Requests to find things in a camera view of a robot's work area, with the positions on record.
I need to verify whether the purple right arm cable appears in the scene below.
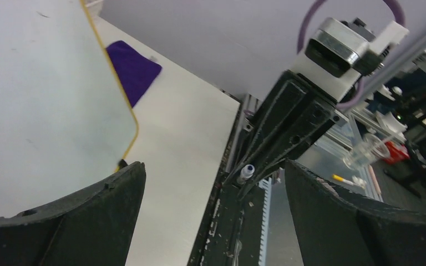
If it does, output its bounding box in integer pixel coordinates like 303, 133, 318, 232
296, 0, 407, 112

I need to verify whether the clear plastic cup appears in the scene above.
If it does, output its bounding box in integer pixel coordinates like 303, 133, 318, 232
342, 133, 391, 170

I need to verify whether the yellow framed whiteboard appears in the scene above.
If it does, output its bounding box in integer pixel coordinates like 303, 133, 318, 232
0, 1, 137, 217

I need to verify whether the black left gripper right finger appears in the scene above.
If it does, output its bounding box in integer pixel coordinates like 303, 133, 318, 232
285, 160, 426, 265

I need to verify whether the purple towel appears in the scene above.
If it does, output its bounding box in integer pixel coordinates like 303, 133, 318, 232
106, 40, 163, 107

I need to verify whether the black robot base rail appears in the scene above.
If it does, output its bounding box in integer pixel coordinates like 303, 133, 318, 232
186, 172, 271, 265

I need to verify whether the blue white marker pen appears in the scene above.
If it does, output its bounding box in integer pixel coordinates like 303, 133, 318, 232
236, 164, 255, 185

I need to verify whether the black whiteboard stand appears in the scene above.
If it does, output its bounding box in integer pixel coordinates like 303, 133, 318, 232
118, 159, 128, 170

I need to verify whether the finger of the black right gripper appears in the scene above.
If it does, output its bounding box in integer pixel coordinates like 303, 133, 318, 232
237, 95, 336, 200
224, 70, 308, 184

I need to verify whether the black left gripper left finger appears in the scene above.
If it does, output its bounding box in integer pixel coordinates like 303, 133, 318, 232
0, 162, 146, 265

